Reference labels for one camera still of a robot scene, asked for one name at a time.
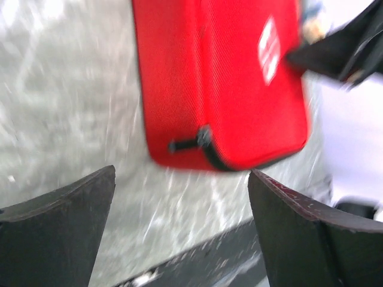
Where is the left gripper clear black left finger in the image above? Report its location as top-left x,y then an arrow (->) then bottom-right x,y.
1,166 -> 115,286

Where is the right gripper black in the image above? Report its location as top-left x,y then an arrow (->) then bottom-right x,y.
287,1 -> 382,86

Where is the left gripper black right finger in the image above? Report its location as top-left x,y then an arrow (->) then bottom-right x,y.
248,170 -> 382,286

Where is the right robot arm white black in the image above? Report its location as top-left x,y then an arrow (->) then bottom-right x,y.
286,1 -> 382,221

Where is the black red medicine kit case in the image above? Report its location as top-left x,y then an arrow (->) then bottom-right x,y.
132,1 -> 309,172

